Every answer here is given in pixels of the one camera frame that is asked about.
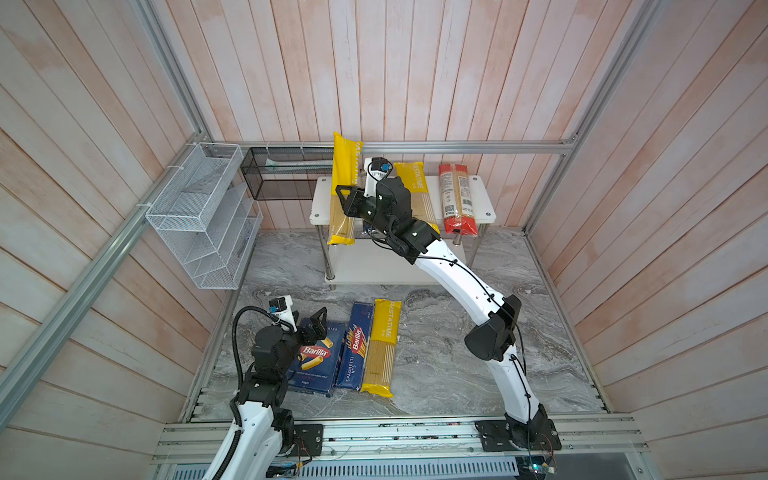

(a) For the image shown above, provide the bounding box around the black mesh wall basket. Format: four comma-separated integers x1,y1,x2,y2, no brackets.
240,146,333,201

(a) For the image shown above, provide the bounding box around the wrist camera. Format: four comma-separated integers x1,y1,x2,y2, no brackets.
364,157,394,197
268,295,296,331

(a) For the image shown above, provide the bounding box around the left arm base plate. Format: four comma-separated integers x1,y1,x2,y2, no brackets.
278,423,324,458

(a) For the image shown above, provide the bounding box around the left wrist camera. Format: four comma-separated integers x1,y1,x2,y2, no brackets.
268,295,296,331

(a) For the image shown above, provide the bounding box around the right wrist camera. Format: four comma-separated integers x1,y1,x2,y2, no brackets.
364,157,394,197

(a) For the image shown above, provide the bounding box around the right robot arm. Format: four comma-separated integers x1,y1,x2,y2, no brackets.
334,178,553,450

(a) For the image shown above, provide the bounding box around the red spaghetti bag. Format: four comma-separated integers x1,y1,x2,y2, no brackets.
439,164,478,236

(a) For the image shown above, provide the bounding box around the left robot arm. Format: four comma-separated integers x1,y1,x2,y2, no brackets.
204,296,327,479

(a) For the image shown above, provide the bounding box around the white wire mesh organizer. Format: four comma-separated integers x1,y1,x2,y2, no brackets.
146,143,263,290

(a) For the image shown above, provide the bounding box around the blue Barilla rigatoni box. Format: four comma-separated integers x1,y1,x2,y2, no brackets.
287,322,347,396

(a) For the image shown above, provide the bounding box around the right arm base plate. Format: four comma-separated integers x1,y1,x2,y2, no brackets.
475,417,562,452

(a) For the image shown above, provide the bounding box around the white two-tier shelf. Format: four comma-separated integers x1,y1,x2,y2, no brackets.
309,175,499,289

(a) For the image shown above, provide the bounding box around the blue Barilla spaghetti box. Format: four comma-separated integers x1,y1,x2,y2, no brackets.
335,303,374,391

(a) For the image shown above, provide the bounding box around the yellow Pastatime spaghetti bag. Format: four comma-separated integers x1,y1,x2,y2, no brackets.
361,299,402,398
394,162,440,232
327,132,363,245

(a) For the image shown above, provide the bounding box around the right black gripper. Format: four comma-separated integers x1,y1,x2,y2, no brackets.
338,184,398,243

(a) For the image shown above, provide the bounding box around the aluminium mounting rail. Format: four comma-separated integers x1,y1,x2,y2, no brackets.
150,414,650,465

